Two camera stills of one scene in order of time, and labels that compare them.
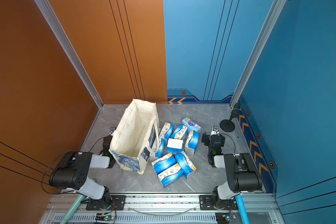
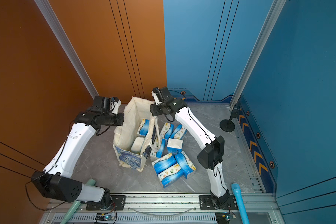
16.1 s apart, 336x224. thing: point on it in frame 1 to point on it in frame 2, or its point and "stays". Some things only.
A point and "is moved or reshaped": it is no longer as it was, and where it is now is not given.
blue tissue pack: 166,130 stays
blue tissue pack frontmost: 171,175 stays
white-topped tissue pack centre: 174,145 stays
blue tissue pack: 179,131 stays
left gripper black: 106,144 to 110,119
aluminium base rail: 249,204 stays
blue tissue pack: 189,169 stays
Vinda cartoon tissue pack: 191,125 is moved or reshaped
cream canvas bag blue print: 136,136 stays
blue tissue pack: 163,162 stays
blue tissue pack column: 192,142 to 143,128
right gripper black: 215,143 to 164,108
